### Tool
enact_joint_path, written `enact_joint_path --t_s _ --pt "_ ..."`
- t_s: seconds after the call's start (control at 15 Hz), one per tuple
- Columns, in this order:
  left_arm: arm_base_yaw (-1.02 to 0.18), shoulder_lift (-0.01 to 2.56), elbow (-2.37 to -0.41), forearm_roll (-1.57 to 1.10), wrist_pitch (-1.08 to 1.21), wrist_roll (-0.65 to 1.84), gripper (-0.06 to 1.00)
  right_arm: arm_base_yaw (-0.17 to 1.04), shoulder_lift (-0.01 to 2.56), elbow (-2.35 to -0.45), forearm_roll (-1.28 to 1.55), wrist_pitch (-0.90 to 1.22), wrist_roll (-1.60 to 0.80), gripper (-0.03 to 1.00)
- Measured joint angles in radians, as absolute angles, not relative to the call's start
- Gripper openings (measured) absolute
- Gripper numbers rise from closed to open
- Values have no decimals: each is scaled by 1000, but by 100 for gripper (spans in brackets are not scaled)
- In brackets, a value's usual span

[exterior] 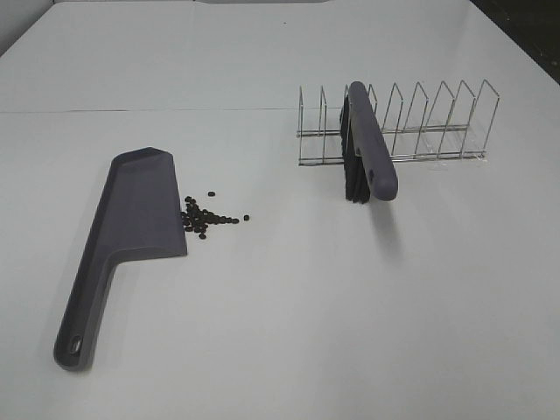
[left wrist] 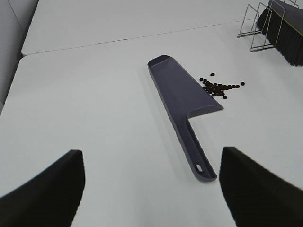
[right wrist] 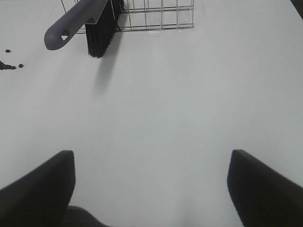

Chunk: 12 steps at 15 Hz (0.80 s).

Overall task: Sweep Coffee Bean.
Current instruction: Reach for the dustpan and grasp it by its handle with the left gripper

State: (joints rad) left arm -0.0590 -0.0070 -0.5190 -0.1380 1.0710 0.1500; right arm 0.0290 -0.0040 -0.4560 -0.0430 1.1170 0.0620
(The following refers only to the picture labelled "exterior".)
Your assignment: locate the grey hand brush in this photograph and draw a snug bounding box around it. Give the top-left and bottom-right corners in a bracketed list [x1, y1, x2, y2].
[339, 81, 398, 204]

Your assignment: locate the pile of coffee beans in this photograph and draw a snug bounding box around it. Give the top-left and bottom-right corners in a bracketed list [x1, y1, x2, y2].
[180, 196, 240, 240]

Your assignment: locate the grey plastic dustpan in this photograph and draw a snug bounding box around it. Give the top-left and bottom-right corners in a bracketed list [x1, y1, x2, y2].
[53, 147, 187, 372]

